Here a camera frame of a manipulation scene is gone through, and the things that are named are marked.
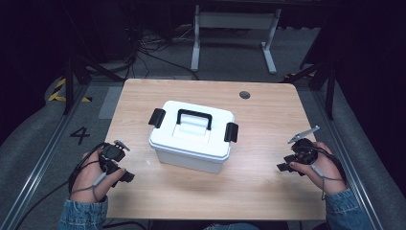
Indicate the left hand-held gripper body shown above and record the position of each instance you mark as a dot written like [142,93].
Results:
[111,154]

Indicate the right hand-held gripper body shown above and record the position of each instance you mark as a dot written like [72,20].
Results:
[304,152]

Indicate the person's right hand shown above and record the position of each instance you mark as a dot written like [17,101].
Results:
[330,174]

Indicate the person's left hand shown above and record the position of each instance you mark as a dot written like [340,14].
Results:
[87,180]

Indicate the black box latch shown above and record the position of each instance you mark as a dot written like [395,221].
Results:
[231,132]
[157,118]

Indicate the white plastic storage box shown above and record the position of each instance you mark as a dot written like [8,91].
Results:
[188,161]

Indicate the black metal stand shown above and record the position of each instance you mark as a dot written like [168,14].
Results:
[330,92]
[68,86]

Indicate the white lidded storage box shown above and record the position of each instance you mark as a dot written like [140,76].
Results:
[194,143]

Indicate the person's denim leg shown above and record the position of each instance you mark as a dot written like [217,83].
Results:
[231,226]

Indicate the yellow black floor tape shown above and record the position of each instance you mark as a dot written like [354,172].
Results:
[56,95]

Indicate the white metal desk frame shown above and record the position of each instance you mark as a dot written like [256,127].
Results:
[236,19]

